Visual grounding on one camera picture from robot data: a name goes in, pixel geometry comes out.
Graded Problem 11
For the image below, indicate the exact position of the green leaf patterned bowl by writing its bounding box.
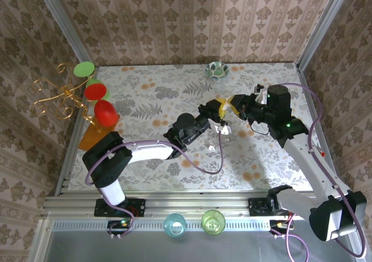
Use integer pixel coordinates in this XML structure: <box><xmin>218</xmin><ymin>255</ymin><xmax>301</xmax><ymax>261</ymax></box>
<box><xmin>205</xmin><ymin>61</ymin><xmax>231</xmax><ymax>81</ymax></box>

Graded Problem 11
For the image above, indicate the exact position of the floral patterned table cover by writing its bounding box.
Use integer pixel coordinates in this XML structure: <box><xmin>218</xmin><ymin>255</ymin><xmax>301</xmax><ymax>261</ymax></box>
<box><xmin>68</xmin><ymin>63</ymin><xmax>335</xmax><ymax>192</ymax></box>

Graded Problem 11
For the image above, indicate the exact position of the red plastic wine glass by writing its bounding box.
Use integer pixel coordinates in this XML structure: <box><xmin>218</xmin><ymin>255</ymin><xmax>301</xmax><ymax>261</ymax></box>
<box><xmin>84</xmin><ymin>83</ymin><xmax>121</xmax><ymax>127</ymax></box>

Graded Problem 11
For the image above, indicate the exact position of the blue glass tumbler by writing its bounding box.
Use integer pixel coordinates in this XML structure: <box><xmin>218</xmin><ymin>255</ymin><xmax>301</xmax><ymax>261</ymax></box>
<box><xmin>163</xmin><ymin>213</ymin><xmax>187</xmax><ymax>239</ymax></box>

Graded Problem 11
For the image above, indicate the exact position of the green glass tumbler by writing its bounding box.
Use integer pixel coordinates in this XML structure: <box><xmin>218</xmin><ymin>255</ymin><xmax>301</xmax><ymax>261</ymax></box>
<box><xmin>201</xmin><ymin>209</ymin><xmax>227</xmax><ymax>236</ymax></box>

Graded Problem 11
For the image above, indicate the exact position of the small black connector board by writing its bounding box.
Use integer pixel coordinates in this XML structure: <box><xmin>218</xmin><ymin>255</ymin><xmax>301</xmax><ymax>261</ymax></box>
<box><xmin>107</xmin><ymin>219</ymin><xmax>132</xmax><ymax>236</ymax></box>
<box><xmin>269</xmin><ymin>219</ymin><xmax>293</xmax><ymax>236</ymax></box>

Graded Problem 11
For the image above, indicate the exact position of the green plastic wine glass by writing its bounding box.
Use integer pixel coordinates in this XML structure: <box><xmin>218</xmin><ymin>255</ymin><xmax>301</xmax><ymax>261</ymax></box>
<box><xmin>73</xmin><ymin>61</ymin><xmax>112</xmax><ymax>102</ymax></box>

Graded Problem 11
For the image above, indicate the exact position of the grey metal base panel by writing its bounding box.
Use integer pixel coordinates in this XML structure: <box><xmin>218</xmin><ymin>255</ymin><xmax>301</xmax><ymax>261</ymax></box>
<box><xmin>28</xmin><ymin>218</ymin><xmax>367</xmax><ymax>262</ymax></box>

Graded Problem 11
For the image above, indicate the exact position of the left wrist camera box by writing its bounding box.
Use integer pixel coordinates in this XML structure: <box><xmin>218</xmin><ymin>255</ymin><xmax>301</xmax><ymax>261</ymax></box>
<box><xmin>211</xmin><ymin>120</ymin><xmax>232</xmax><ymax>135</ymax></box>

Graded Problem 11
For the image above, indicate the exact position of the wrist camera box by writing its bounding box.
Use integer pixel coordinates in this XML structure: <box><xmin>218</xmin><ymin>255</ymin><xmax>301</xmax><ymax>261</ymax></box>
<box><xmin>211</xmin><ymin>120</ymin><xmax>232</xmax><ymax>135</ymax></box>
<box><xmin>254</xmin><ymin>84</ymin><xmax>270</xmax><ymax>105</ymax></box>

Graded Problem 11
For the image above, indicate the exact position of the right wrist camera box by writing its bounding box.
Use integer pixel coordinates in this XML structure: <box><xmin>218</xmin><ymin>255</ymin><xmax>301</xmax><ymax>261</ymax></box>
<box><xmin>254</xmin><ymin>84</ymin><xmax>270</xmax><ymax>105</ymax></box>

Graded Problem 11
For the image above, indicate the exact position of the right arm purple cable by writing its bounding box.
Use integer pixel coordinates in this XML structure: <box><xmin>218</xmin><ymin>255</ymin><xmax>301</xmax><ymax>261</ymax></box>
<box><xmin>273</xmin><ymin>82</ymin><xmax>367</xmax><ymax>262</ymax></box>

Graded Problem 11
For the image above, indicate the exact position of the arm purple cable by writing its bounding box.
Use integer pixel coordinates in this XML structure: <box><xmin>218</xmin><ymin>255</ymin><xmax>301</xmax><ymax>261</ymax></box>
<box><xmin>273</xmin><ymin>82</ymin><xmax>367</xmax><ymax>262</ymax></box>
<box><xmin>85</xmin><ymin>132</ymin><xmax>225</xmax><ymax>239</ymax></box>

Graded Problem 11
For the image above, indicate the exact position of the aluminium table side rail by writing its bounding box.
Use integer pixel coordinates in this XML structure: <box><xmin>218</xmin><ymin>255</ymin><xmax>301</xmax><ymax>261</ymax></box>
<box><xmin>295</xmin><ymin>66</ymin><xmax>343</xmax><ymax>193</ymax></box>
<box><xmin>54</xmin><ymin>66</ymin><xmax>98</xmax><ymax>198</ymax></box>

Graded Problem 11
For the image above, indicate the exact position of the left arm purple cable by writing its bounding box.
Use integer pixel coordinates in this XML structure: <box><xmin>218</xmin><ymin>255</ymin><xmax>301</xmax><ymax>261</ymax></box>
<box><xmin>85</xmin><ymin>132</ymin><xmax>225</xmax><ymax>239</ymax></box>

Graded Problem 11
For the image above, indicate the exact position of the long aluminium base rail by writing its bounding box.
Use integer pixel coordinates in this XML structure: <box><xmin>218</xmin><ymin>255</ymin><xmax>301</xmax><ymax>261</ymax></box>
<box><xmin>42</xmin><ymin>191</ymin><xmax>357</xmax><ymax>218</ymax></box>

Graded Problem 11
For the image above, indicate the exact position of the gold wire rack orange base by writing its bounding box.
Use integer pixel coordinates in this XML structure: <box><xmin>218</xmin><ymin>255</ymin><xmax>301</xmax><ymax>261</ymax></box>
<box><xmin>31</xmin><ymin>63</ymin><xmax>120</xmax><ymax>152</ymax></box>

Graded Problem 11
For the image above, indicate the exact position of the aluminium frame post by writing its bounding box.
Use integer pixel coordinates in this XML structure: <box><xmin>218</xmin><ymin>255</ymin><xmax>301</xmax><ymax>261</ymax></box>
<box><xmin>31</xmin><ymin>0</ymin><xmax>95</xmax><ymax>68</ymax></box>
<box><xmin>295</xmin><ymin>0</ymin><xmax>355</xmax><ymax>71</ymax></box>

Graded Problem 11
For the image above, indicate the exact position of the slotted grey cable duct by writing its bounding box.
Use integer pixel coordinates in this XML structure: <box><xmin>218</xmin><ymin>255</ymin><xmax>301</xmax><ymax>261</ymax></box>
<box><xmin>52</xmin><ymin>220</ymin><xmax>291</xmax><ymax>231</ymax></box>

